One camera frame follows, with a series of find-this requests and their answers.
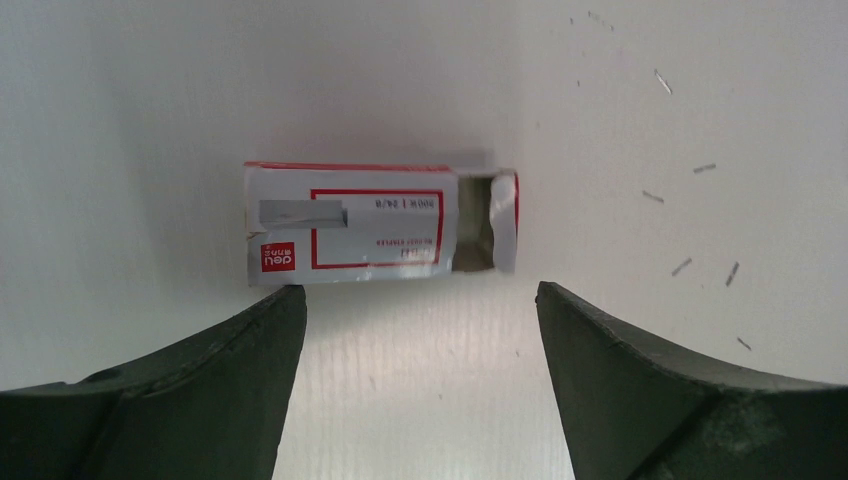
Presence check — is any red white staple box sleeve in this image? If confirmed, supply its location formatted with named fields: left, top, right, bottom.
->
left=245, top=162, right=459, bottom=286

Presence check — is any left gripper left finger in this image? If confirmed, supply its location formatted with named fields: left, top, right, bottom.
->
left=1, top=286, right=307, bottom=479

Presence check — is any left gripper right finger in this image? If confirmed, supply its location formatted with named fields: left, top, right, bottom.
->
left=536, top=282, right=847, bottom=479

